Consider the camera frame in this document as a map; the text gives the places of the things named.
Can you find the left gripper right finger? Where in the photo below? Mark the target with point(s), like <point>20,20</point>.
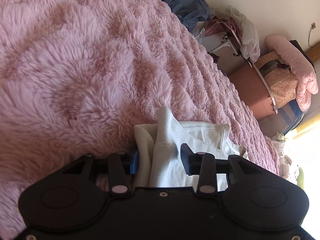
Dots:
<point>205,166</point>

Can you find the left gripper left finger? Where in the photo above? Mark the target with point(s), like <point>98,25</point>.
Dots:
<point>122,169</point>

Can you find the white Nevada sweatshirt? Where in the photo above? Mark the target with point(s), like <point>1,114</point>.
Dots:
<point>169,148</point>

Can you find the pink clothes on table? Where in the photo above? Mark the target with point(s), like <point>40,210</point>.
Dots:
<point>216,25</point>

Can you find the white plush toy pile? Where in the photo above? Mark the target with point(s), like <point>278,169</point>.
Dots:
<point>288,169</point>

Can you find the brown plastic storage box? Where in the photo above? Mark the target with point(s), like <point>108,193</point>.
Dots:
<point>253,92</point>

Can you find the blue translucent storage bin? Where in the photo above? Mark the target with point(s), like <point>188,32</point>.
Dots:
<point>288,117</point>

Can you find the patterned beige storage bag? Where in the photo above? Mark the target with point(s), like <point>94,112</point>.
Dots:
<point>279,78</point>

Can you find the pink fluffy blanket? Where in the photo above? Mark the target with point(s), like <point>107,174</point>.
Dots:
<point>78,75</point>

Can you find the white plastic bag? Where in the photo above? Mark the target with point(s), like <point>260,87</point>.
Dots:
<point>250,46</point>

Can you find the small folding table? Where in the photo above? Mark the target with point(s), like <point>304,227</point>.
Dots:
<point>226,39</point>

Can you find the pink folded quilt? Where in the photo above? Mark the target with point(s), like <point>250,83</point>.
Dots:
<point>299,65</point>

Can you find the rolled bamboo mat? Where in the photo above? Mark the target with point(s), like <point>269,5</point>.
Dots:
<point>314,54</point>

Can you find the dark blue bag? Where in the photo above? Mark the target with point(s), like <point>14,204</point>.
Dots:
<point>190,12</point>

